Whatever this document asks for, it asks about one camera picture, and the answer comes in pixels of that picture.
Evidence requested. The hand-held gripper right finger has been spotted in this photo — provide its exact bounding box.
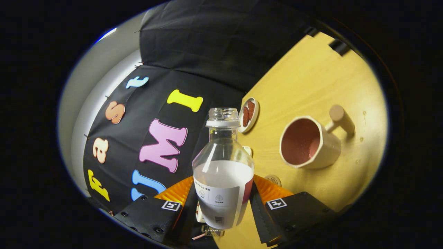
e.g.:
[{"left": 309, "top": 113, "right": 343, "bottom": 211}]
[{"left": 248, "top": 175, "right": 341, "bottom": 247}]

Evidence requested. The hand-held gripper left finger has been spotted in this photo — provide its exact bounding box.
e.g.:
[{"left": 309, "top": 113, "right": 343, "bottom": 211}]
[{"left": 112, "top": 176, "right": 202, "bottom": 248}]

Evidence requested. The clear juice bottle white label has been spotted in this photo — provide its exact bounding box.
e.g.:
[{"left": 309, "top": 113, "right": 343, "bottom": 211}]
[{"left": 192, "top": 108, "right": 255, "bottom": 230}]

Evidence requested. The cream cup with wooden handle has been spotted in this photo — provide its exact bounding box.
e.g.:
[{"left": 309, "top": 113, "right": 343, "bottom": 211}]
[{"left": 279, "top": 105, "right": 356, "bottom": 170}]

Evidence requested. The small clear glass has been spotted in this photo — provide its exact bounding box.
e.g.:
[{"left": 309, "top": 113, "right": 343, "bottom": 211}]
[{"left": 201, "top": 225, "right": 225, "bottom": 238}]

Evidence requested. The white plate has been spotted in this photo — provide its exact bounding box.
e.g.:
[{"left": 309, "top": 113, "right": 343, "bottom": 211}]
[{"left": 237, "top": 97, "right": 259, "bottom": 133}]

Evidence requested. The wooden table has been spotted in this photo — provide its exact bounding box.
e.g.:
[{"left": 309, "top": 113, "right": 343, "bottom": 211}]
[{"left": 211, "top": 32, "right": 388, "bottom": 249}]

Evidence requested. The black backdrop cloth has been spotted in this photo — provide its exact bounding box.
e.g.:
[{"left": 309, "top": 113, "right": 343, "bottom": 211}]
[{"left": 83, "top": 0, "right": 312, "bottom": 213}]

